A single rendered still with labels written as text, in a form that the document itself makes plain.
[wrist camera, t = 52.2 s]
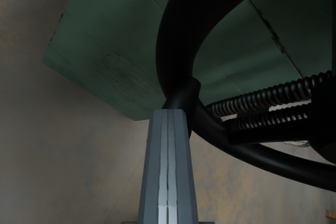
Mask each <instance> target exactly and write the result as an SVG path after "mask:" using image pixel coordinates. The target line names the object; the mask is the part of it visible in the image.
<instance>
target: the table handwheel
mask: <svg viewBox="0 0 336 224"><path fill-rule="evenodd" d="M242 1H244V0H168V2H167V5H166V7H165V10H164V12H163V15H162V18H161V21H160V25H159V28H158V33H157V39H156V48H155V64H156V72H157V77H158V81H159V84H160V86H161V89H162V92H163V94H164V96H165V98H166V99H167V98H168V96H169V95H170V93H171V92H172V90H173V89H174V87H175V86H176V84H177V82H178V80H179V79H180V77H182V76H191V77H193V65H194V60H195V57H196V55H197V52H198V50H199V48H200V47H201V45H202V43H203V41H204V40H205V38H206V37H207V35H208V34H209V33H210V32H211V30H212V29H213V28H214V27H215V26H216V25H217V24H218V22H220V21H221V20H222V19H223V18H224V17H225V16H226V15H227V14H228V13H229V12H230V11H231V10H233V9H234V8H235V7H236V6H238V5H239V4H240V3H241V2H242ZM192 131H193V132H195V133H196V134H197V135H198V136H200V137H201V138H202V139H204V140H205V141H207V142H208V143H210V144H211V145H213V146H214V147H216V148H218V149H220V150H221V151H223V152H225V153H227V154H229V155H231V156H233V157H235V158H237V159H239V160H241V161H243V162H245V163H248V164H250V165H252V166H255V167H257V168H259V169H262V170H265V171H267V172H270V173H273V174H275V175H278V176H281V177H284V178H287V179H290V180H293V181H296V182H299V183H303V184H306V185H310V186H313V187H317V188H320V189H324V190H328V191H332V192H336V0H332V76H331V77H329V78H327V79H325V80H323V81H322V82H321V83H319V84H318V85H317V86H316V87H315V88H314V90H313V91H312V95H311V111H310V117H307V118H302V119H297V120H292V121H287V122H282V123H277V124H272V125H267V126H260V127H253V128H246V129H239V130H232V129H231V128H229V127H228V126H226V125H225V124H223V123H222V122H221V121H219V120H218V119H217V118H216V117H215V116H213V115H212V114H211V113H210V112H209V110H208V109H207V108H206V107H205V106H204V104H203V103H202V102H201V100H200V99H199V98H198V104H197V110H196V114H195V118H194V123H193V127H192ZM293 141H309V144H310V146H311V147H312V148H313V149H314V150H315V151H316V152H317V153H318V154H320V155H321V156H322V157H323V158H324V159H326V160H327V161H329V162H331V163H333V164H335V165H331V164H326V163H321V162H317V161H313V160H309V159H305V158H301V157H298V156H294V155H291V154H287V153H284V152H281V151H278V150H275V149H273V148H270V147H267V146H265V145H262V144H260V143H273V142H293Z"/></svg>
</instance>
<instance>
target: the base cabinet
mask: <svg viewBox="0 0 336 224"><path fill-rule="evenodd" d="M168 1H169V0H68V1H67V3H66V5H65V8H64V10H63V12H62V15H61V17H60V19H59V21H58V24H57V26H56V28H55V30H54V33H53V35H52V37H51V39H50V42H49V44H48V46H47V49H46V51H45V53H44V55H43V58H42V60H41V62H42V63H44V64H45V65H47V66H48V67H50V68H51V69H53V70H55V71H56V72H58V73H59V74H61V75H63V76H64V77H66V78H67V79H69V80H70V81H72V82H74V83H75V84H77V85H78V86H80V87H81V88H83V89H85V90H86V91H88V92H89V93H91V94H93V95H94V96H96V97H97V98H99V99H100V100H102V101H104V102H105V103H107V104H108V105H110V106H111V107H113V108H115V109H116V110H118V111H119V112H121V113H123V114H124V115H126V116H127V117H129V118H130V119H132V120H134V121H142V120H149V119H150V113H151V112H152V111H153V110H154V109H161V108H162V107H163V105H164V103H165V101H166V98H165V96H164V93H163V91H162V88H161V85H160V83H159V79H158V75H157V70H156V42H157V35H158V30H159V26H160V22H161V19H162V16H163V13H164V11H165V8H166V6H167V3H168ZM192 77H194V78H196V79H197V80H198V81H199V82H200V83H201V88H200V92H199V99H200V100H201V102H202V103H203V105H204V106H205V107H206V106H207V105H209V104H210V103H214V102H217V101H221V100H224V99H228V98H232V97H236V96H240V95H244V94H248V93H249V92H251V93H252V92H253V91H258V90H263V88H265V89H267V88H268V87H273V86H274V85H276V86H279V84H285V83H286V82H289V83H290V82H291V81H292V80H294V81H297V80H298V79H304V78H303V76H302V75H301V73H300V72H299V70H298V69H297V67H296V66H295V64H294V63H293V62H292V60H291V59H290V57H289V56H288V54H287V53H286V51H285V50H284V48H283V47H282V45H281V44H280V42H279V41H278V39H277V38H276V36H275V35H274V33H273V32H272V30H271V29H270V27H269V26H268V25H267V23H266V22H265V20H264V19H263V17H262V16H261V14H260V13H259V11H258V10H257V8H256V7H255V5H254V4H253V2H252V1H251V0H244V1H242V2H241V3H240V4H239V5H237V6H236V7H235V8H234V9H233V10H231V11H230V12H229V13H228V14H227V15H226V16H225V17H224V18H223V19H222V20H221V21H219V22H218V24H217V25H216V26H215V27H214V28H213V29H212V30H211V32H210V33H209V34H208V35H207V37H206V38H205V40H204V41H203V43H202V44H201V46H200V48H199V50H198V52H197V54H196V56H195V59H194V63H193V68H192Z"/></svg>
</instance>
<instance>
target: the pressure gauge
mask: <svg viewBox="0 0 336 224"><path fill-rule="evenodd" d="M281 143H283V144H285V145H288V146H292V147H298V148H306V147H310V146H311V145H310V144H309V140H304V141H297V142H294V141H284V142H281Z"/></svg>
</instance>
